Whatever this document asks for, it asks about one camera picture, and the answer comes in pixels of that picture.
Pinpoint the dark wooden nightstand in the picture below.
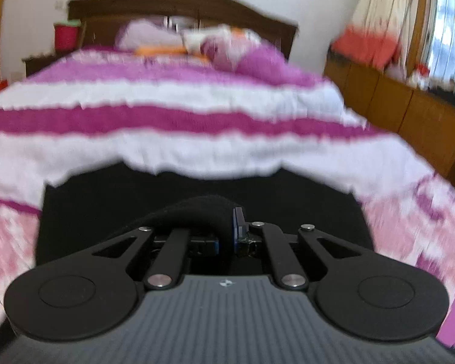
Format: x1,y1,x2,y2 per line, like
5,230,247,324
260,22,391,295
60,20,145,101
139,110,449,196
21,53,62,77

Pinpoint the purple floral pillow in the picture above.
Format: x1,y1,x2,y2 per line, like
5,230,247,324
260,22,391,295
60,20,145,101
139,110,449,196
203,41,321,86

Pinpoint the red plastic bucket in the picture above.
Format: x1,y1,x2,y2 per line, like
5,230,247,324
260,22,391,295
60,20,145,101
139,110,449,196
53,19,83,52

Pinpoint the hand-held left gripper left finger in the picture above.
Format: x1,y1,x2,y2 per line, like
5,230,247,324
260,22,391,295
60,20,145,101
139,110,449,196
92,227,219,289

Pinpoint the black knit garment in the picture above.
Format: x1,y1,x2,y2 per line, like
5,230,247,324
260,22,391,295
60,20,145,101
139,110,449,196
35,160,375,278

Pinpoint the purple floral bedspread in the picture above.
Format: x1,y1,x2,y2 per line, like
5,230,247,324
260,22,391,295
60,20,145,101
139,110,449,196
0,43,455,354

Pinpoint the window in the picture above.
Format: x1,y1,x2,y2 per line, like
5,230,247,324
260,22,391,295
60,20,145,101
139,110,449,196
420,0,455,104

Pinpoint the pile of clothes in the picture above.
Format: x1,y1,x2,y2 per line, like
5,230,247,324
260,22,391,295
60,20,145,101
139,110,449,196
406,64,455,111

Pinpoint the white plush duck toy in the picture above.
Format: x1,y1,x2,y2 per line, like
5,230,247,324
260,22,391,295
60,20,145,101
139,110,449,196
134,24,251,60

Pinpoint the long wooden cabinet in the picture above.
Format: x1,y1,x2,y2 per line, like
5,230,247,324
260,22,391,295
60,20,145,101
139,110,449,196
323,51,455,198

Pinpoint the cream patterned curtain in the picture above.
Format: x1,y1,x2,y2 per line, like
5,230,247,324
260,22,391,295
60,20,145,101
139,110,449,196
350,0,435,73

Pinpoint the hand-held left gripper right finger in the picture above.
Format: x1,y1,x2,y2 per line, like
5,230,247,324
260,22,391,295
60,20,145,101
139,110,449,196
232,207,365,289

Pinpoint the dark wooden headboard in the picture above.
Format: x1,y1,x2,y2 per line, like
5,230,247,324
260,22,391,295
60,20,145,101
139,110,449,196
67,0,300,60

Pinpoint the lilac pillow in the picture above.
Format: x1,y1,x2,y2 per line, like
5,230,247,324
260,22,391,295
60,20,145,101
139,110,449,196
114,19,187,52

